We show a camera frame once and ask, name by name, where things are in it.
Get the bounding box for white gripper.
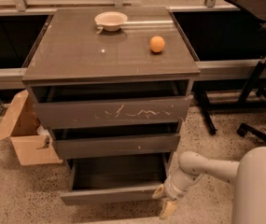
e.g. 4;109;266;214
152;169;202;219

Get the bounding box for grey bottom drawer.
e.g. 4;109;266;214
61;152;173;205

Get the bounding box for grey drawer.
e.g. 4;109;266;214
32;79;190;129
52;121;181;159
61;152;173;205

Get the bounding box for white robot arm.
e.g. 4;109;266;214
152;147;266;224

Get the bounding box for grey middle drawer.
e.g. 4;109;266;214
52;121;181;159

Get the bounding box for grey drawer cabinet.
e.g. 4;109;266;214
21;6;201;173

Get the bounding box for grey top drawer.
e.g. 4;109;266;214
32;79;190;129

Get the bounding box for open cardboard box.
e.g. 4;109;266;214
0;90;63;165

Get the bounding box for orange fruit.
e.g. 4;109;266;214
149;36;165;53

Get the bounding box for white bowl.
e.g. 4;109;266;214
94;11;128;32

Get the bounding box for black side table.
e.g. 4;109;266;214
193;0;266;134

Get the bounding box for metal window rail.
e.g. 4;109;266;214
0;68;26;90

